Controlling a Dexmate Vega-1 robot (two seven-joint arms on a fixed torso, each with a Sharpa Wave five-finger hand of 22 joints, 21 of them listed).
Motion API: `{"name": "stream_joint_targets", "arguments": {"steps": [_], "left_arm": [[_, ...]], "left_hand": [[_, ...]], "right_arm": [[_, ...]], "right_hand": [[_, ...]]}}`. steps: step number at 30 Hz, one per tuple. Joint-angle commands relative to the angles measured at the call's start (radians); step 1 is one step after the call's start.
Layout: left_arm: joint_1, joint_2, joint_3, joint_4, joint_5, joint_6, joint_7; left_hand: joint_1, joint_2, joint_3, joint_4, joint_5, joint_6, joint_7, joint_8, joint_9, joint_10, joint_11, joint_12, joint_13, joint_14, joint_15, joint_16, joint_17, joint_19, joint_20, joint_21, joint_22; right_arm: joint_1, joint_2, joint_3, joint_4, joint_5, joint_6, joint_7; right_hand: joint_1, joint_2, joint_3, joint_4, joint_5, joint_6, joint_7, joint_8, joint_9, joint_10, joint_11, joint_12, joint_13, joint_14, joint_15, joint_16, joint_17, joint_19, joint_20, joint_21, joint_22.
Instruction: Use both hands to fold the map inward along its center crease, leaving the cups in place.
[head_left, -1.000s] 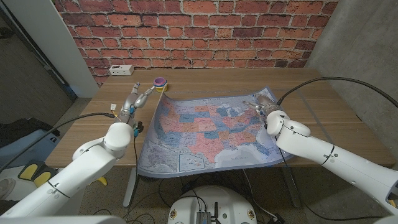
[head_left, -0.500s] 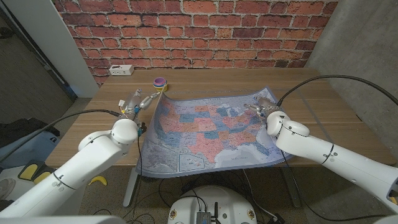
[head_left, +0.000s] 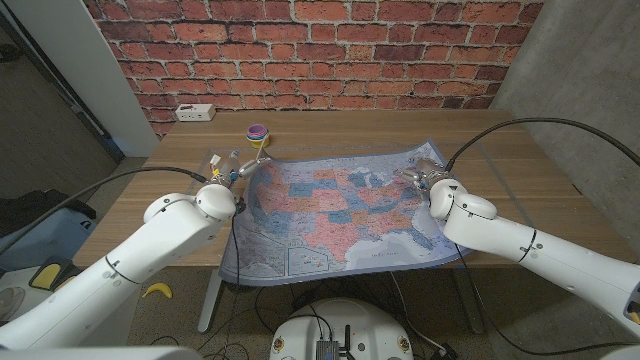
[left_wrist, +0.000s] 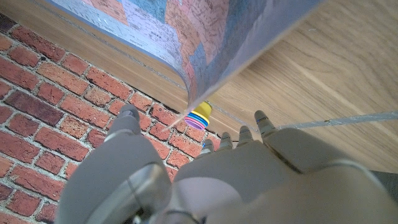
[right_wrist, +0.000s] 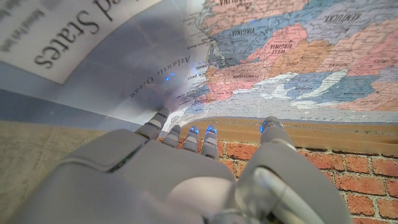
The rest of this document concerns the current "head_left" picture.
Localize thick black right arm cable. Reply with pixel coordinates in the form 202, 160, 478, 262
444, 117, 640, 174

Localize blue storage bin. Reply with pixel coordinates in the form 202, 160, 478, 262
0, 207, 97, 274

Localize white door frame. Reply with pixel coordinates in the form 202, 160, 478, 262
3, 0, 160, 159

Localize white power strip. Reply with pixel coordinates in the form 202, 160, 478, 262
174, 103, 217, 123

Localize thin black left wrist cable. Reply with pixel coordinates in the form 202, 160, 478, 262
229, 199, 242, 287

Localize grey table leg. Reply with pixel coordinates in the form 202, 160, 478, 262
452, 267, 486, 335
197, 268, 224, 335

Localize yellow banana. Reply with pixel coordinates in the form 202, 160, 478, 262
142, 282, 174, 300

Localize brick print backdrop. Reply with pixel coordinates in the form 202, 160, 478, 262
82, 0, 546, 139

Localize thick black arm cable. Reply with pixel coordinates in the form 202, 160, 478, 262
444, 117, 640, 174
0, 166, 209, 257

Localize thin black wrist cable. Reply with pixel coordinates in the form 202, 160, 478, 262
229, 199, 242, 287
452, 244, 640, 357

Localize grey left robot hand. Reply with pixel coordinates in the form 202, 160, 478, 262
209, 149, 272, 189

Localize black bag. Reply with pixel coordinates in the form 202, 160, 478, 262
0, 188, 97, 237

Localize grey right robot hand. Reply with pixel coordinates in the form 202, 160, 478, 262
394, 157, 452, 194

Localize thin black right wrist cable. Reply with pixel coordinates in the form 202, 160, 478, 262
452, 244, 640, 357

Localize grey electronics box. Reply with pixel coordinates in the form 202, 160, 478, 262
315, 339, 342, 360

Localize white robot torso edge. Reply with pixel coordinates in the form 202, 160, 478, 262
0, 345, 204, 360

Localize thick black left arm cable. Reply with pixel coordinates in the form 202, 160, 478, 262
0, 166, 209, 257

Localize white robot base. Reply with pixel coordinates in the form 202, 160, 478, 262
269, 298, 414, 360

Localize stacked colourful small bowls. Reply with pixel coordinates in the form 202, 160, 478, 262
245, 123, 271, 142

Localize yellow pad in black holder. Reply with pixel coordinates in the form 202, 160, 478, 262
28, 256, 84, 293

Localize laminated USA map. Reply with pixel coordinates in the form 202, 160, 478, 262
218, 139, 472, 287

